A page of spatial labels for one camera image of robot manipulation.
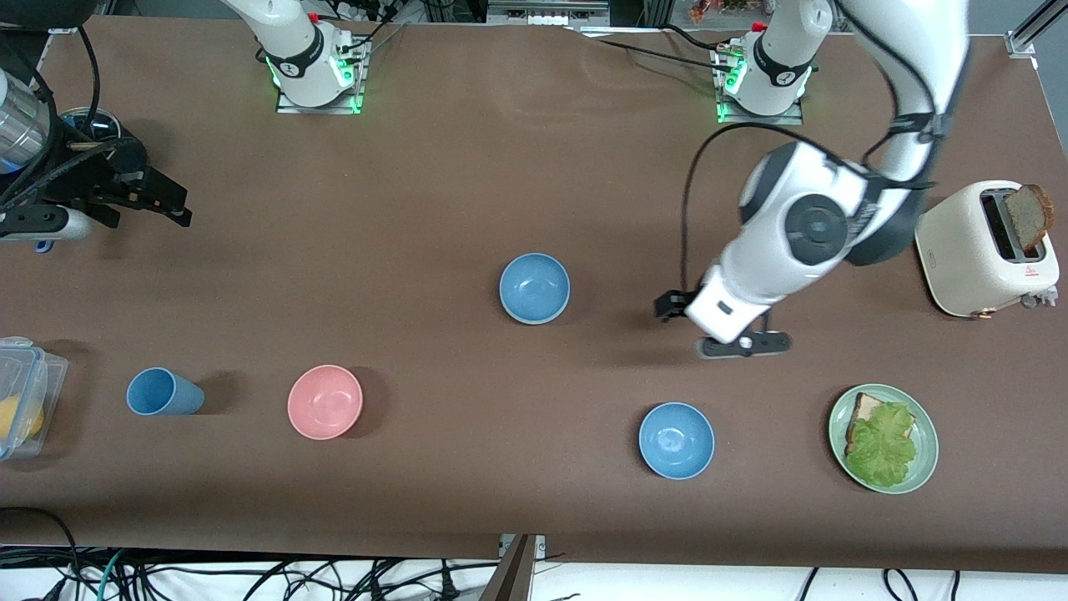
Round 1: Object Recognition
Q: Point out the blue bowl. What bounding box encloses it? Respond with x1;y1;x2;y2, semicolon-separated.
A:
499;253;572;326
638;402;716;481

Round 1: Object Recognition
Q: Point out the pink bowl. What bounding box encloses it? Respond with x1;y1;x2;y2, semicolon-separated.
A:
287;365;365;441

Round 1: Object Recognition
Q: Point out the blue cup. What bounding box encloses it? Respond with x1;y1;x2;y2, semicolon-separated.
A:
126;367;205;417

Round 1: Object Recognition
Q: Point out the clear plastic container blue lid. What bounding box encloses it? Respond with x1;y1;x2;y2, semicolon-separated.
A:
0;336;69;462

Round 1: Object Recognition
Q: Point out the bread slice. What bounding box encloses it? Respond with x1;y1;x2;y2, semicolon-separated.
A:
845;392;917;456

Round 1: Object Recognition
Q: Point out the green lettuce leaf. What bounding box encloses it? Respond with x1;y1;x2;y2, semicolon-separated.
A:
844;402;919;489

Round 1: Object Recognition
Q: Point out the yellow lemon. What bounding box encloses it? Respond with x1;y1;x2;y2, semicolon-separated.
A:
0;396;44;443

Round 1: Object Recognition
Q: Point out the light green plate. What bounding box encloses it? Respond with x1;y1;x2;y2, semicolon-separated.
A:
829;384;940;495

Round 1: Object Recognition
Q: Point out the cream white toaster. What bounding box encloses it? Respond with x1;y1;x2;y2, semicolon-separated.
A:
914;180;1060;319

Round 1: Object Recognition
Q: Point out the brown toast slice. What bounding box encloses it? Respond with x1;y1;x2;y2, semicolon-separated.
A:
1003;184;1055;250

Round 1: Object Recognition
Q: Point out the steel pot blue handle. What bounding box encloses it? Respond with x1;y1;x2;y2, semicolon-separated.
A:
35;107;149;253

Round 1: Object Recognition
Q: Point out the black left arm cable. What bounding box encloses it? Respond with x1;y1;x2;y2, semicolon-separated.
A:
681;122;870;293

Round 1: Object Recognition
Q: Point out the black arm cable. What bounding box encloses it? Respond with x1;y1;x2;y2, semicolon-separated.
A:
0;25;103;210
681;122;870;293

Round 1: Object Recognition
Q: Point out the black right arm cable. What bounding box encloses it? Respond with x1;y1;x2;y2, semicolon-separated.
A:
0;25;103;210

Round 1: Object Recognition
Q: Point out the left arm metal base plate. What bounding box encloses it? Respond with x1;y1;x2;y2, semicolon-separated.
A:
715;46;804;126

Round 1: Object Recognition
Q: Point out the black cable on table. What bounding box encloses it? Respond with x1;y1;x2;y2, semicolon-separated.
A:
576;29;737;76

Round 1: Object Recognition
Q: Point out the metal bracket with dark strut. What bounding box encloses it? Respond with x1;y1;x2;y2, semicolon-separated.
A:
480;534;547;601

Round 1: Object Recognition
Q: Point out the black looped floor cable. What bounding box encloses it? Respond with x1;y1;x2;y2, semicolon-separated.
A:
0;507;83;601

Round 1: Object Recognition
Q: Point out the teal cable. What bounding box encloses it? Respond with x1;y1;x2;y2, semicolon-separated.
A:
93;549;128;601

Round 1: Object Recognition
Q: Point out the aluminium frame profile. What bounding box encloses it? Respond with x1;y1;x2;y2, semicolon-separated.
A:
1005;0;1059;59

